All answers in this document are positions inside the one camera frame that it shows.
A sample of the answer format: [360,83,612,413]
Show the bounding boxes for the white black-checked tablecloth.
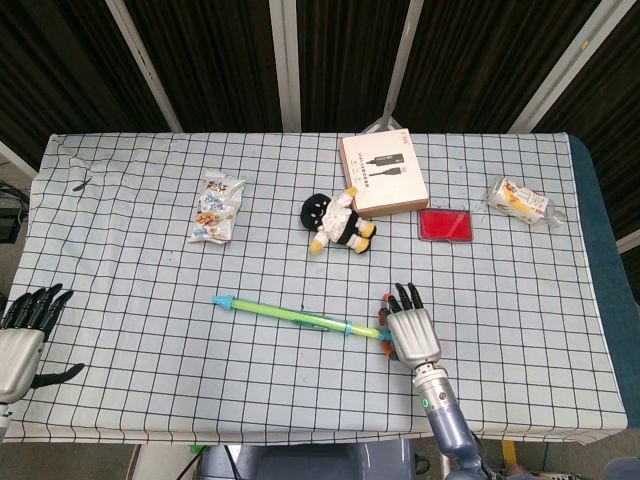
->
[0,130,629,447]

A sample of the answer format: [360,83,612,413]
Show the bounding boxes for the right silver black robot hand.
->
[376,281,444,369]

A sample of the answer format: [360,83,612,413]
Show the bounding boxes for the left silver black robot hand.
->
[0,282,87,404]

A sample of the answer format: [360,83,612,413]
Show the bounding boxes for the clear blue plastic tube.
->
[211,294,354,338]

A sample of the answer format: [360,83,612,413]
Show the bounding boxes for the red ink pad case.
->
[416,206,476,245]

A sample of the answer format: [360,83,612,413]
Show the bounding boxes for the white snack bag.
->
[186,169,248,247]

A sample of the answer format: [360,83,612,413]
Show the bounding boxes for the white cable packaging box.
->
[339,128,432,219]

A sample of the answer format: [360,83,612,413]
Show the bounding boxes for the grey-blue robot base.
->
[199,441,417,480]

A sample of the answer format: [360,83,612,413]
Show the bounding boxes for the wrapped bread packet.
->
[481,175,569,229]

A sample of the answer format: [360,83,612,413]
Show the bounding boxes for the white frame post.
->
[268,0,303,134]
[356,0,427,135]
[506,0,614,134]
[104,0,184,134]

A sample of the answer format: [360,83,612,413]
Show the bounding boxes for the black device box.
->
[0,183,27,247]

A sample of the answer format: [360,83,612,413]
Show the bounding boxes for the black and white plush doll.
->
[299,186,378,258]

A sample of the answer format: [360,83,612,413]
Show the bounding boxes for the green plunger with blue handle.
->
[234,298,394,347]

